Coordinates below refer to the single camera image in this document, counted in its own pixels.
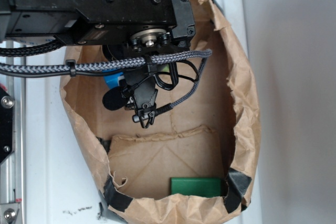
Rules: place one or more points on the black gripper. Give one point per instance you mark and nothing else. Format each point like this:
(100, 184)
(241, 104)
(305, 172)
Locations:
(155, 41)

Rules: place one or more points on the blue rectangular block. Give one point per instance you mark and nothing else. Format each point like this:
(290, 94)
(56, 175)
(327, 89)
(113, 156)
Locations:
(113, 80)

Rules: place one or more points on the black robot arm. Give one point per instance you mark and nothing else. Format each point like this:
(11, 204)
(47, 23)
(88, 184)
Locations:
(85, 22)

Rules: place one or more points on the green rectangular block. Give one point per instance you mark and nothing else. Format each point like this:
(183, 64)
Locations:
(196, 186)

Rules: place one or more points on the black foam microphone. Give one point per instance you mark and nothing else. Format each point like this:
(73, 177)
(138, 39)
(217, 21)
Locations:
(114, 100)

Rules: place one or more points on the green plush frog toy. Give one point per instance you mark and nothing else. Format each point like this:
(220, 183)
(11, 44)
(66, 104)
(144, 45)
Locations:
(165, 68)

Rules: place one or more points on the brown paper-lined box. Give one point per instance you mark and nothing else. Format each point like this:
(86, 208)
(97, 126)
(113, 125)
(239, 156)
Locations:
(215, 133)

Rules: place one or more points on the black metal bracket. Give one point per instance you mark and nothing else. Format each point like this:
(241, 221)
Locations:
(7, 124)

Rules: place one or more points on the aluminium frame rail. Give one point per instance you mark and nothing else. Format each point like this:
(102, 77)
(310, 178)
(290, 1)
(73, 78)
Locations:
(12, 170)

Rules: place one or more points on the silver corner bracket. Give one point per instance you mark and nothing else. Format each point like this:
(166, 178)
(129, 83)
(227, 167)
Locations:
(11, 213)

